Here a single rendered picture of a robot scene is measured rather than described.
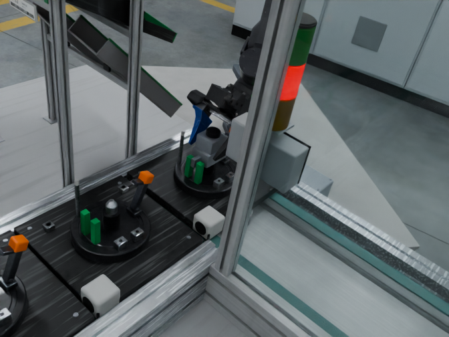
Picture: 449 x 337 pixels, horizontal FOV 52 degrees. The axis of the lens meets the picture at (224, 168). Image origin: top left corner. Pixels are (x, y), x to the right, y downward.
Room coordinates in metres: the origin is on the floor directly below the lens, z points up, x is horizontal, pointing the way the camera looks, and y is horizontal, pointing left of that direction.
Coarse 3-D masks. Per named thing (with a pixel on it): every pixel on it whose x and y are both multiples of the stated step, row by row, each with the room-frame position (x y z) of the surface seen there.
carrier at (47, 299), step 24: (0, 240) 0.51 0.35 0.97; (0, 264) 0.47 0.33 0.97; (24, 264) 0.48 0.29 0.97; (0, 288) 0.41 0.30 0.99; (24, 288) 0.42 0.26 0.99; (48, 288) 0.44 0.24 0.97; (0, 312) 0.36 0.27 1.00; (24, 312) 0.38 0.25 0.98; (48, 312) 0.40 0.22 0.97; (72, 312) 0.41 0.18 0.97; (0, 336) 0.34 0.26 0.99; (24, 336) 0.35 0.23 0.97; (48, 336) 0.36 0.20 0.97; (72, 336) 0.38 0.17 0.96
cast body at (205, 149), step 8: (208, 128) 0.79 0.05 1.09; (216, 128) 0.80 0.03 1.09; (200, 136) 0.77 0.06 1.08; (208, 136) 0.78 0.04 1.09; (216, 136) 0.78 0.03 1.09; (224, 136) 0.79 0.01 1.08; (200, 144) 0.77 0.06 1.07; (208, 144) 0.76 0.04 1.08; (216, 144) 0.77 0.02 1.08; (192, 152) 0.77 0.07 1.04; (200, 152) 0.76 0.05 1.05; (208, 152) 0.76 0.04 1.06; (192, 160) 0.75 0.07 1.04; (200, 160) 0.76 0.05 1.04; (208, 160) 0.75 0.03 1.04; (216, 160) 0.78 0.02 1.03
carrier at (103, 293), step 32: (96, 192) 0.68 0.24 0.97; (128, 192) 0.70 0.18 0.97; (32, 224) 0.56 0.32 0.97; (64, 224) 0.58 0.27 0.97; (96, 224) 0.53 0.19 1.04; (128, 224) 0.59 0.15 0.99; (160, 224) 0.63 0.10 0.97; (64, 256) 0.51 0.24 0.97; (96, 256) 0.51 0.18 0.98; (128, 256) 0.53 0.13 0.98; (160, 256) 0.55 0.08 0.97; (96, 288) 0.44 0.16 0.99; (128, 288) 0.47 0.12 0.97
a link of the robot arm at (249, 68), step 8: (248, 40) 0.92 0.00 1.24; (256, 48) 0.83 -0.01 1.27; (240, 56) 0.81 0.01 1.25; (248, 56) 0.81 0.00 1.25; (256, 56) 0.82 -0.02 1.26; (240, 64) 0.80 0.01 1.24; (248, 64) 0.80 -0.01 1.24; (256, 64) 0.80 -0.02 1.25; (240, 72) 0.82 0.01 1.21; (248, 72) 0.79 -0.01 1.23; (256, 72) 0.79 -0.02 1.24; (248, 80) 0.81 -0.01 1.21
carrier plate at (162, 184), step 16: (192, 144) 0.90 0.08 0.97; (160, 160) 0.82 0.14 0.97; (176, 160) 0.83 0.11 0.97; (128, 176) 0.76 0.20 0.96; (160, 176) 0.77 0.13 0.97; (160, 192) 0.72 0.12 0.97; (176, 192) 0.73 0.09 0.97; (176, 208) 0.68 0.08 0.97; (192, 208) 0.69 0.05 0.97; (224, 208) 0.71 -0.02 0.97; (192, 224) 0.65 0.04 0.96
